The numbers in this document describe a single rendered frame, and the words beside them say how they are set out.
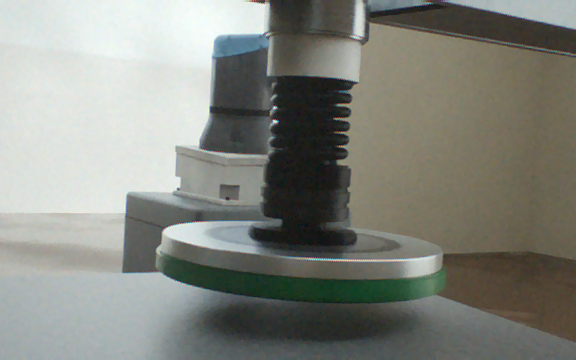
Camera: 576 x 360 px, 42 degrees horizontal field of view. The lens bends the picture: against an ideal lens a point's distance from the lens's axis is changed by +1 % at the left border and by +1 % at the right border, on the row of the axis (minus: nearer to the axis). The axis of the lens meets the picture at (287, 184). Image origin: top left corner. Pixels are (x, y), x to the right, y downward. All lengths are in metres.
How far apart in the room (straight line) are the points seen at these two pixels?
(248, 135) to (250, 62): 0.16
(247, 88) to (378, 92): 5.36
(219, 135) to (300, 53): 1.16
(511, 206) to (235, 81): 6.88
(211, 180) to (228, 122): 0.14
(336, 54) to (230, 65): 1.16
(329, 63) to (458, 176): 7.25
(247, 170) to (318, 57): 1.09
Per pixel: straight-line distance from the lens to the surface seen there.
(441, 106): 7.57
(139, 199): 1.79
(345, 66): 0.55
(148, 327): 0.52
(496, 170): 8.19
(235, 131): 1.70
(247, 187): 1.63
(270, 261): 0.48
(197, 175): 1.73
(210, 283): 0.50
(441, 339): 0.54
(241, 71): 1.70
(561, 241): 8.42
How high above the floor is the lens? 0.99
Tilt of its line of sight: 3 degrees down
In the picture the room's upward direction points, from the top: 4 degrees clockwise
